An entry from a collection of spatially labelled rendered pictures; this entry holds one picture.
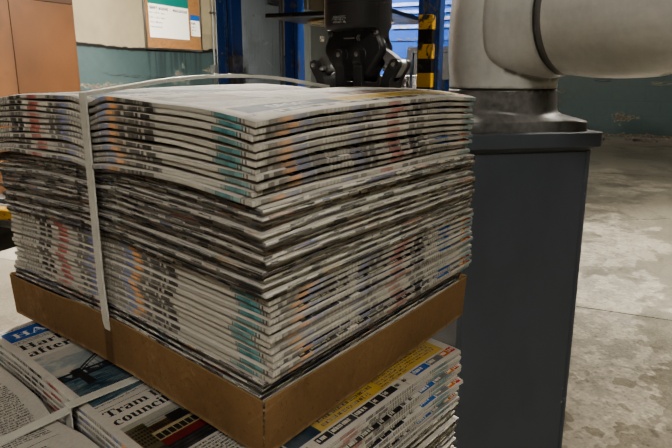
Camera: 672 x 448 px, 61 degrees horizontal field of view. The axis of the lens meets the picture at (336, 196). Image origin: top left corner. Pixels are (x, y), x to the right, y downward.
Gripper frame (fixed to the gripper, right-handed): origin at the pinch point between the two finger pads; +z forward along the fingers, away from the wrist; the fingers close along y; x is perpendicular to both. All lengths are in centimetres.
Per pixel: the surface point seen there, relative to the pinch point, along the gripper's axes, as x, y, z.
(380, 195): -18.2, 16.5, -3.1
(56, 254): -30.7, -10.5, 4.0
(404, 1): 329, -213, -63
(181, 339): -30.2, 7.7, 6.7
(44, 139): -30.7, -10.2, -6.5
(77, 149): -30.8, -4.1, -6.1
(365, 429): -21.5, 17.8, 14.1
